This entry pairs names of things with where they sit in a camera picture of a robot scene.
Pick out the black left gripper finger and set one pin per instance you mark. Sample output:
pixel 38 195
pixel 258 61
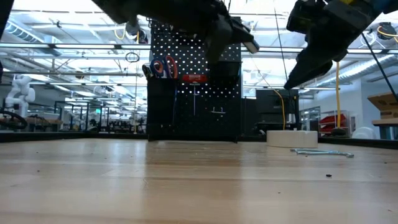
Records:
pixel 219 40

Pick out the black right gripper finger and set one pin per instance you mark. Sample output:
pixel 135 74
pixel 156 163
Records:
pixel 311 68

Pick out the white tape roll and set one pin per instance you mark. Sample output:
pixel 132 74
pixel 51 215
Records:
pixel 292 139

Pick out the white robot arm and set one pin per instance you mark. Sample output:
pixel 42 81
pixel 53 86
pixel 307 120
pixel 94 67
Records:
pixel 21 90

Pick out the black metal pegboard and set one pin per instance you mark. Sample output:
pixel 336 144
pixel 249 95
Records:
pixel 192 56

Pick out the wide black pegboard bin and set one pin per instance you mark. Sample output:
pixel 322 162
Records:
pixel 224 74

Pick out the black cabinet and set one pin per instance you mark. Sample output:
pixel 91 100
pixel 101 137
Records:
pixel 270 105

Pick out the red storage bins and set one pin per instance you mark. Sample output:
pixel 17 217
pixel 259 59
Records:
pixel 332 119

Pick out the black round puck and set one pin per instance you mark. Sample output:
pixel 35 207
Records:
pixel 339 132

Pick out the silver U-shaped hook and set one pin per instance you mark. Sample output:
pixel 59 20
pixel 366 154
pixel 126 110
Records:
pixel 217 112

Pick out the white dome object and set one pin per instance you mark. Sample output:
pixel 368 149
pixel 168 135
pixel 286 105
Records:
pixel 363 133

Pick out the dark short metal bar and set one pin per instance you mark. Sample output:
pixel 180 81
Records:
pixel 323 152

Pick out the tall black pegboard bin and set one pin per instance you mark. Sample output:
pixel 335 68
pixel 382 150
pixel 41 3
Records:
pixel 161 105

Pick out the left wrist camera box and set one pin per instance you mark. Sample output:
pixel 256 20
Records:
pixel 252 46

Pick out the black aluminium table frame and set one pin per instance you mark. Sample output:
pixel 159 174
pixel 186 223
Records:
pixel 62 136

